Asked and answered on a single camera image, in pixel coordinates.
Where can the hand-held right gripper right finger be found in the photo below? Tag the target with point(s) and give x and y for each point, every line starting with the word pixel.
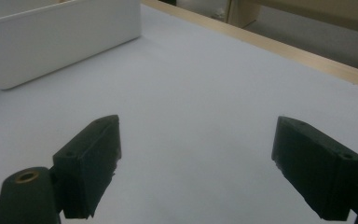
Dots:
pixel 317 168

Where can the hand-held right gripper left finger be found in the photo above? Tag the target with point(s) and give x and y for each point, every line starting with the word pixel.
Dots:
pixel 87 168

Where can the white storage box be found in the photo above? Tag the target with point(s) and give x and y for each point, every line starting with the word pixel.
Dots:
pixel 52 40

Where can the light wooden table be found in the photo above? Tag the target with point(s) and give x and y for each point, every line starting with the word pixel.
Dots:
pixel 279 46

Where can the white table mat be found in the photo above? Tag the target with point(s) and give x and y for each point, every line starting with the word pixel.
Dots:
pixel 199 93

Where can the light wooden shelf unit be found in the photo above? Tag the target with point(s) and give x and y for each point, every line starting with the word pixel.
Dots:
pixel 307 12

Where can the crumpled white paper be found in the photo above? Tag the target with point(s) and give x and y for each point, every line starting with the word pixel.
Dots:
pixel 220 13

